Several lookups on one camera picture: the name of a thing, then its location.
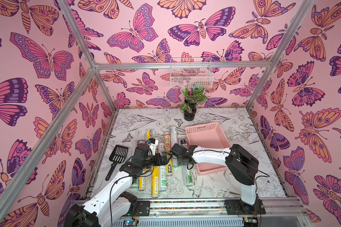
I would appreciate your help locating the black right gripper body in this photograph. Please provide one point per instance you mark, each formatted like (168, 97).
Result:
(176, 153)

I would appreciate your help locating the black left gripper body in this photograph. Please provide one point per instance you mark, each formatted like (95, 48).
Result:
(150, 161)

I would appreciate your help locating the yellow red wrap roll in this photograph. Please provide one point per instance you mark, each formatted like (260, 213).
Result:
(169, 164)

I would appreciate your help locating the white green 300 wrap roll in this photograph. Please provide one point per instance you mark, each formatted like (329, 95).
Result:
(187, 175)

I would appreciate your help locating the long yellow wrap roll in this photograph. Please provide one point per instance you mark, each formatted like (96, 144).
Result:
(149, 134)

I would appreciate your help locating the clear white wrap roll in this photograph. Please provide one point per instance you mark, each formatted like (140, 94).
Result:
(173, 140)

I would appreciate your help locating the pink perforated plastic basket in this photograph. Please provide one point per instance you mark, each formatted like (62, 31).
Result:
(208, 135)

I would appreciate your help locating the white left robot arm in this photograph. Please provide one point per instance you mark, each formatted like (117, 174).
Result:
(108, 193)

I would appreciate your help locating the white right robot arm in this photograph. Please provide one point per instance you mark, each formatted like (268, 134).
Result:
(242, 165)

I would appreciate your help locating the yellow wrap roll front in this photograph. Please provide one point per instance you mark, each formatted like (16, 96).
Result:
(155, 182)

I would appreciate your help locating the yellow wrap roll left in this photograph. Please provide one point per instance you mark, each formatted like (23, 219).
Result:
(141, 182)

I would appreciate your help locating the black slotted scoop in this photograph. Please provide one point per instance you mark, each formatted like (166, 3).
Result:
(117, 156)

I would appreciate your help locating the white green roll far left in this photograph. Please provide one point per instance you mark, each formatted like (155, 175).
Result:
(134, 185)

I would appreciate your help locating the potted green plant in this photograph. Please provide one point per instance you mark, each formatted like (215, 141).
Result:
(192, 98)

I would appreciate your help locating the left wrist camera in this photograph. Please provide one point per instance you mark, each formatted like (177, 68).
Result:
(153, 144)

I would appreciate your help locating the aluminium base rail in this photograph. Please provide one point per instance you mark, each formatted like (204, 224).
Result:
(218, 212)

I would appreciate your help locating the white wire wall basket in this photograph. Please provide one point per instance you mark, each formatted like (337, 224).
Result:
(191, 75)

